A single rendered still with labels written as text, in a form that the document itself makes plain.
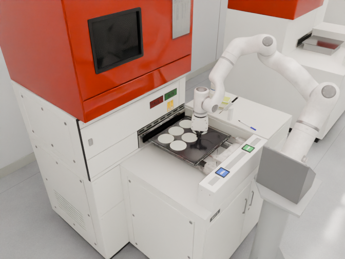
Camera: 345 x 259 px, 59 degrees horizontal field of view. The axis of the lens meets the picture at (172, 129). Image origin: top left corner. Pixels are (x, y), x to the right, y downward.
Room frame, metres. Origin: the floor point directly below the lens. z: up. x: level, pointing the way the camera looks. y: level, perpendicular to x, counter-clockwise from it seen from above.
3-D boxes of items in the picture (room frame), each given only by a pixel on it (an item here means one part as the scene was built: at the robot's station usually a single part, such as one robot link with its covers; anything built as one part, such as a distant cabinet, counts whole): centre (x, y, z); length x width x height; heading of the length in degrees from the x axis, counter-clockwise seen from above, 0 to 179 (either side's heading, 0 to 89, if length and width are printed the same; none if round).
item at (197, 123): (1.53, -0.16, 1.03); 0.10 x 0.07 x 0.11; 80
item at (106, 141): (1.54, 0.19, 1.02); 0.82 x 0.03 x 0.40; 139
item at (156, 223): (1.53, -0.24, 0.41); 0.97 x 0.64 x 0.82; 139
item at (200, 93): (1.52, -0.17, 1.17); 0.09 x 0.08 x 0.13; 38
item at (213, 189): (1.25, -0.34, 0.89); 0.55 x 0.09 x 0.14; 139
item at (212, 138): (1.54, -0.11, 0.90); 0.34 x 0.34 x 0.01; 49
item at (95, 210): (1.76, 0.44, 0.41); 0.82 x 0.71 x 0.82; 139
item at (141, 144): (1.66, 0.06, 0.89); 0.44 x 0.02 x 0.10; 139
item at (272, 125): (1.76, -0.43, 0.89); 0.62 x 0.35 x 0.14; 49
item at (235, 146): (1.37, -0.32, 0.87); 0.36 x 0.08 x 0.03; 139
